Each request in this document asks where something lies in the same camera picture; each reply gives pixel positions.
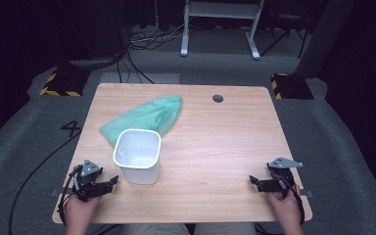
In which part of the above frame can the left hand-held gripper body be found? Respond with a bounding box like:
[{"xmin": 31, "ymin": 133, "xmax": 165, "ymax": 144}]
[{"xmin": 72, "ymin": 159, "xmax": 112, "ymax": 202}]

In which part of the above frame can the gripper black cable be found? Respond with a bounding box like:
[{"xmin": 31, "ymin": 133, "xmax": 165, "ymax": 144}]
[
  {"xmin": 8, "ymin": 129, "xmax": 83, "ymax": 235},
  {"xmin": 285, "ymin": 178, "xmax": 306, "ymax": 227}
]

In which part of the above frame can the black tripod stand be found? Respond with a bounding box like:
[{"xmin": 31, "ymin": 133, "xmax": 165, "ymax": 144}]
[{"xmin": 259, "ymin": 18, "xmax": 311, "ymax": 60}]

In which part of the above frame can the bundle of floor cables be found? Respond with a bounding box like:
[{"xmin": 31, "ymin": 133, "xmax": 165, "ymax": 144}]
[{"xmin": 115, "ymin": 22, "xmax": 191, "ymax": 85}]

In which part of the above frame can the white plastic bin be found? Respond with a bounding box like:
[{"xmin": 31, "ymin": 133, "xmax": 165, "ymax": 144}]
[{"xmin": 112, "ymin": 128, "xmax": 163, "ymax": 185}]

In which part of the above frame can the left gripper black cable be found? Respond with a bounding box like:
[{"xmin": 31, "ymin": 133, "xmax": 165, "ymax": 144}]
[{"xmin": 8, "ymin": 129, "xmax": 83, "ymax": 235}]

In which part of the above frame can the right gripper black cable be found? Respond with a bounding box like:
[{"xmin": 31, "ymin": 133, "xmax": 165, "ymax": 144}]
[{"xmin": 285, "ymin": 178, "xmax": 306, "ymax": 227}]

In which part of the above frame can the white metal stand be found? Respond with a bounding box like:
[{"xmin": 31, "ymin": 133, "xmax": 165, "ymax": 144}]
[{"xmin": 179, "ymin": 0, "xmax": 265, "ymax": 61}]

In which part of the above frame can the green plastic bag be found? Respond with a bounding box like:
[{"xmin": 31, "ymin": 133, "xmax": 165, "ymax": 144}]
[{"xmin": 99, "ymin": 94, "xmax": 184, "ymax": 149}]

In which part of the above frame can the dark grey pillar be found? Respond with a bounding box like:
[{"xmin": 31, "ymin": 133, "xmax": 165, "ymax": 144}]
[{"xmin": 294, "ymin": 0, "xmax": 355, "ymax": 79}]

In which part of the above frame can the person's right hand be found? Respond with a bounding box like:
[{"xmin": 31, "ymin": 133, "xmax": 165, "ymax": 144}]
[{"xmin": 266, "ymin": 183, "xmax": 304, "ymax": 229}]

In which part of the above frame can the black yellow striped base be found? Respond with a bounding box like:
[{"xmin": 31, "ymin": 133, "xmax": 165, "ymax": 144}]
[
  {"xmin": 270, "ymin": 72, "xmax": 315, "ymax": 101},
  {"xmin": 39, "ymin": 69, "xmax": 91, "ymax": 98}
]

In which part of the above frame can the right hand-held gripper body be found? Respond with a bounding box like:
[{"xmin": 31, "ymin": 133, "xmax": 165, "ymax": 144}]
[{"xmin": 266, "ymin": 157, "xmax": 305, "ymax": 199}]

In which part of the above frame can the person's left hand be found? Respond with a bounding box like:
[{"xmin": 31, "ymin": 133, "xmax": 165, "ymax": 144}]
[{"xmin": 63, "ymin": 192, "xmax": 103, "ymax": 228}]

